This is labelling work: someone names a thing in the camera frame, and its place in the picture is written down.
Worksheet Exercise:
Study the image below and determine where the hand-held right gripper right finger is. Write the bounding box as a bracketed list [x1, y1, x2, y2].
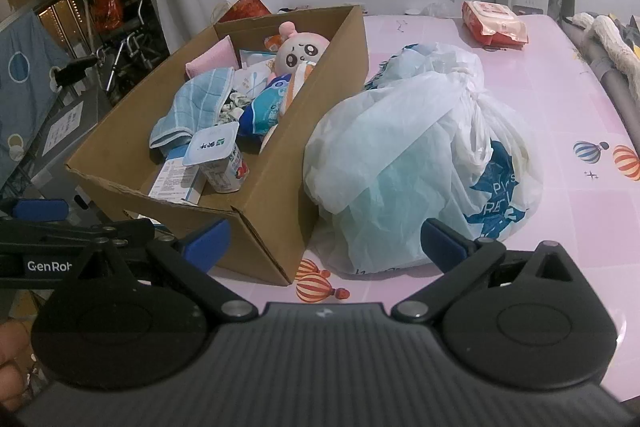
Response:
[391, 218, 577, 324]

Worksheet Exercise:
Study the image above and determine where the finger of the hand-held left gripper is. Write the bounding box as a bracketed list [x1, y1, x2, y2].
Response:
[0, 198, 70, 222]
[60, 218, 156, 254]

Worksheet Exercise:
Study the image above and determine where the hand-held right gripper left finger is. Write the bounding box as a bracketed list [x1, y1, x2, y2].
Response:
[75, 218, 256, 324]

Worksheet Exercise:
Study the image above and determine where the blue white medicine box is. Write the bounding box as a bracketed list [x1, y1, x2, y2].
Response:
[147, 147, 203, 206]

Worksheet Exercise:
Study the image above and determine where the white yogurt cup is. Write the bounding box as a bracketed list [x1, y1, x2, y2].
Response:
[182, 122, 250, 194]

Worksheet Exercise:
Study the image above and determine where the blue checked towel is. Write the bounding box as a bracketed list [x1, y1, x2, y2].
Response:
[149, 67, 236, 150]

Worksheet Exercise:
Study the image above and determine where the green white floral cloth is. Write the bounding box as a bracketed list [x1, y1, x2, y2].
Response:
[217, 89, 252, 126]

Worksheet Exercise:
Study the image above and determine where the blue tissue packet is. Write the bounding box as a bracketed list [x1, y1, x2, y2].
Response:
[239, 76, 296, 138]

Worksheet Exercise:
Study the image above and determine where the white blue packet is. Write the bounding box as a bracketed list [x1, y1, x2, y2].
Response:
[236, 48, 281, 95]

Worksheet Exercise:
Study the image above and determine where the cardboard box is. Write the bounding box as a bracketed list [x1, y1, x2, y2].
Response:
[64, 5, 370, 286]

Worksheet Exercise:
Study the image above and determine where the orange sausage packet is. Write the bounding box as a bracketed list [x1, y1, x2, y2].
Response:
[259, 61, 319, 154]

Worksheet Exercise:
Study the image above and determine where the pink cloth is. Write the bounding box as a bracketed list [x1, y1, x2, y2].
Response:
[185, 35, 238, 78]

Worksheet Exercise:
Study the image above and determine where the orange small packet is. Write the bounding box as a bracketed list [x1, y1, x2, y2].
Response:
[262, 32, 287, 54]

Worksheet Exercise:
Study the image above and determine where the pink plush doll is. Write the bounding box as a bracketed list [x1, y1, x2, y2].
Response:
[274, 21, 331, 78]

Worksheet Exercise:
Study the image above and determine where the person's left hand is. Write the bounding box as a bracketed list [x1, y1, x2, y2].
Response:
[0, 319, 35, 410]

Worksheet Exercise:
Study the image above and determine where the grey storage bin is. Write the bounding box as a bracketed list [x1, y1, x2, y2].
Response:
[30, 86, 114, 188]

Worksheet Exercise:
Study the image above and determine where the white plastic bag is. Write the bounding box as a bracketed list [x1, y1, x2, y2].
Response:
[303, 42, 545, 278]

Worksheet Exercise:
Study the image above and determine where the blue cloth with circles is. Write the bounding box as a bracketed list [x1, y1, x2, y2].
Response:
[0, 9, 77, 188]

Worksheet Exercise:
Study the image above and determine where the folded metal wheelchair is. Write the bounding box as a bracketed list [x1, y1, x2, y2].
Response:
[95, 0, 169, 94]

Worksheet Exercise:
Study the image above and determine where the red plastic bag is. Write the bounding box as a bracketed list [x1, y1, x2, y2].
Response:
[92, 0, 124, 34]

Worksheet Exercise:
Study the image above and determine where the red pink wet wipe pack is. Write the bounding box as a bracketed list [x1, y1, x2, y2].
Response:
[461, 0, 529, 48]

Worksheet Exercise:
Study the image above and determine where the red orange printed bag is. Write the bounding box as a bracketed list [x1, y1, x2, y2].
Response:
[219, 0, 274, 24]

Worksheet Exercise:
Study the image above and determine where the grey cloth with yellow prints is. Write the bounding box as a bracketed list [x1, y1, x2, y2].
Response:
[612, 12, 640, 58]

